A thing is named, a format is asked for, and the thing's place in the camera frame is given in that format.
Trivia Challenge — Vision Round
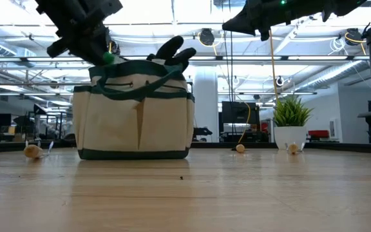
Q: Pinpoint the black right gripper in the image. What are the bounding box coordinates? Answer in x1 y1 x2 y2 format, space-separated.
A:
222 0 325 42

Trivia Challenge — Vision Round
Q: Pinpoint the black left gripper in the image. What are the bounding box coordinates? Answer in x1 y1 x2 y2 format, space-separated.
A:
35 0 124 66

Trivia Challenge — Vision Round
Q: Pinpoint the red black garden glove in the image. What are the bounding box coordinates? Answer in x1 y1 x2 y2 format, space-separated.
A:
146 35 198 73

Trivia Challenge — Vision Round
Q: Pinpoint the cream green canvas gardening bag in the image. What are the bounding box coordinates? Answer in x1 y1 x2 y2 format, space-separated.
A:
71 59 196 161

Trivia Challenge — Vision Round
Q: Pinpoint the long ceiling light strip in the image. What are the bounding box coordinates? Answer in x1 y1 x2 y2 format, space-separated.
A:
120 55 370 63

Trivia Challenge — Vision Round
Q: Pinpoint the white round pillar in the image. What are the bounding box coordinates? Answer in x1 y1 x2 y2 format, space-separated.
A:
194 66 220 143

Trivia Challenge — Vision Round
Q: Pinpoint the green plant in white pot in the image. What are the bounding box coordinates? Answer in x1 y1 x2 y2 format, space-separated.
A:
272 95 314 151

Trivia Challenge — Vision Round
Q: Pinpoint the red seat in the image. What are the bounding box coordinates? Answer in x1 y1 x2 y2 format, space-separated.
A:
307 130 330 140

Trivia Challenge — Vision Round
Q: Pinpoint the long yellow cable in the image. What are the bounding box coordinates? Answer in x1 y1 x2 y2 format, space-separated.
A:
268 29 280 104

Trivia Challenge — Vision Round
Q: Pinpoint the black ceiling cable reel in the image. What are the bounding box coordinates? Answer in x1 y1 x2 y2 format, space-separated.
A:
199 28 215 46
344 28 363 46
108 39 121 56

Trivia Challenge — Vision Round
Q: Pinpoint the thin yellow drooping cable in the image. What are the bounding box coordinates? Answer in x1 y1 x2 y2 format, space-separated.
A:
238 101 252 144

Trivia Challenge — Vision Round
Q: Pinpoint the black aluminium table frame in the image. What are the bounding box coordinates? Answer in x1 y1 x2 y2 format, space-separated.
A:
0 140 371 155

